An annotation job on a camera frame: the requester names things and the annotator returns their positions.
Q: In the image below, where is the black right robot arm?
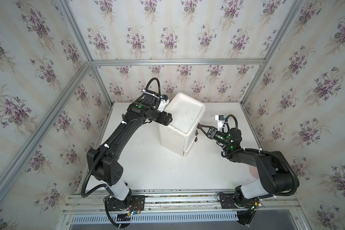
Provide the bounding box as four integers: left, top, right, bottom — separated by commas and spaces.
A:
197, 124, 300, 208

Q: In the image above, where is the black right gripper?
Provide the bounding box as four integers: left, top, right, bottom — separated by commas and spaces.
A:
199, 125, 232, 149

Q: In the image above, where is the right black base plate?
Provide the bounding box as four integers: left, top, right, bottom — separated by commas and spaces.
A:
216, 192, 261, 210

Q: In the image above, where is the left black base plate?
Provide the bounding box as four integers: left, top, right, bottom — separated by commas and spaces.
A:
104, 195, 146, 214

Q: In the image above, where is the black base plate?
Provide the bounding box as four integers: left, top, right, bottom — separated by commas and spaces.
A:
104, 195, 146, 214
216, 192, 261, 210

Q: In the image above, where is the white bottom drawer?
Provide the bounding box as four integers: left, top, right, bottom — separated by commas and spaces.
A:
183, 135, 197, 157

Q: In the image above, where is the white plastic drawer cabinet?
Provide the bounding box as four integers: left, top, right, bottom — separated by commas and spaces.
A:
159, 93, 206, 157

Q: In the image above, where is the aluminium mounting rail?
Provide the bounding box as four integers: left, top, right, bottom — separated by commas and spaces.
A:
61, 189, 301, 215

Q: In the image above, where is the pink cup with items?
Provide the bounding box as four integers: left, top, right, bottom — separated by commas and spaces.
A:
249, 166, 259, 179

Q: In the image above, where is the white slotted cable duct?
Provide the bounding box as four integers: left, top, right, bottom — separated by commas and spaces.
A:
71, 211, 239, 225

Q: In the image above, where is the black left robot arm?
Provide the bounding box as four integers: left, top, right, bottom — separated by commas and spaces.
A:
80, 77, 173, 201

